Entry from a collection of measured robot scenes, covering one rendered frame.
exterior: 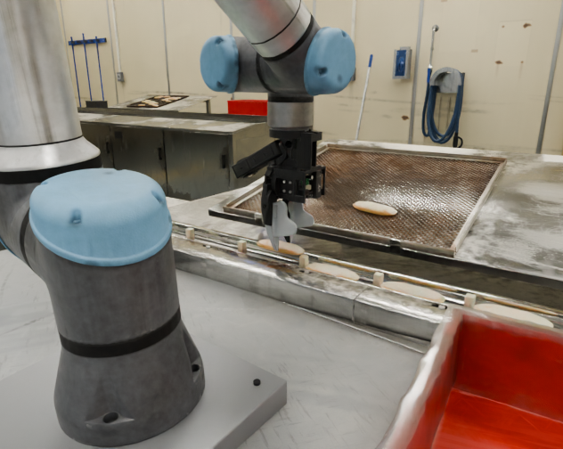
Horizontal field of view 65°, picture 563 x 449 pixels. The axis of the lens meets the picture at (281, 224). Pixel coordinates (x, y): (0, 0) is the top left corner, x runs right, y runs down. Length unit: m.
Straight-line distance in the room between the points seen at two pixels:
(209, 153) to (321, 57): 3.18
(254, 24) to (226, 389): 0.39
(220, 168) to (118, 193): 3.22
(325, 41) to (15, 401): 0.51
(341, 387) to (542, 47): 3.98
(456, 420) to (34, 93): 0.54
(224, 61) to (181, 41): 5.57
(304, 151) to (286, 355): 0.32
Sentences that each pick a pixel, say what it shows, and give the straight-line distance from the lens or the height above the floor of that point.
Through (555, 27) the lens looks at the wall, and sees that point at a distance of 4.37.
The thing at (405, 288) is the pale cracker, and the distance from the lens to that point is 0.72.
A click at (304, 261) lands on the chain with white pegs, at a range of 0.79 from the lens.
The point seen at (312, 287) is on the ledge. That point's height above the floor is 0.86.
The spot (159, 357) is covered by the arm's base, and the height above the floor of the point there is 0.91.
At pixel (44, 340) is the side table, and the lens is 0.72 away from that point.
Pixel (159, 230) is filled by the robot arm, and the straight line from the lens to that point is 0.41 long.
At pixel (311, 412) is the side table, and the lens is 0.53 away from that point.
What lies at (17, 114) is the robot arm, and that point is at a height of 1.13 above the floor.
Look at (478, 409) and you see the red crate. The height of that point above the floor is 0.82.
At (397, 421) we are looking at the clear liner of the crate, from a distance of 0.37.
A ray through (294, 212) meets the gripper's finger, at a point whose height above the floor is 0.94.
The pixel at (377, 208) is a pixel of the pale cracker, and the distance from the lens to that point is 0.94.
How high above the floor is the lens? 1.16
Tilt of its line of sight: 18 degrees down
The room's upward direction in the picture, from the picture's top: straight up
